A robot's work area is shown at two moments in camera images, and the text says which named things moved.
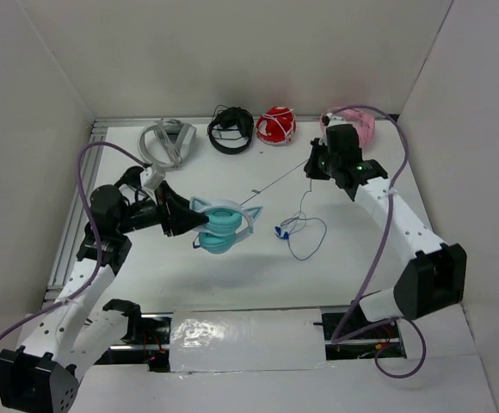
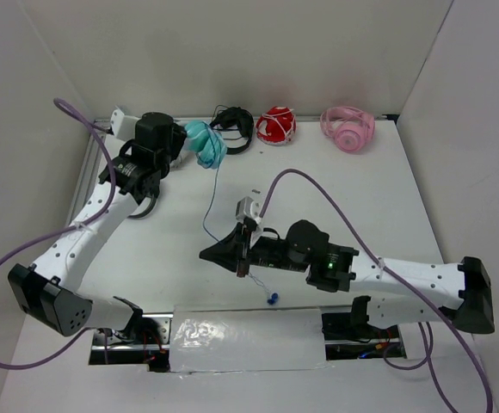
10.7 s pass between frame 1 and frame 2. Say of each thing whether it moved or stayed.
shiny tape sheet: stayed
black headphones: stayed
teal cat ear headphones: moved
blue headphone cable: moved
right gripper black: moved
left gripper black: moved
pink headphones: stayed
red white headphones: stayed
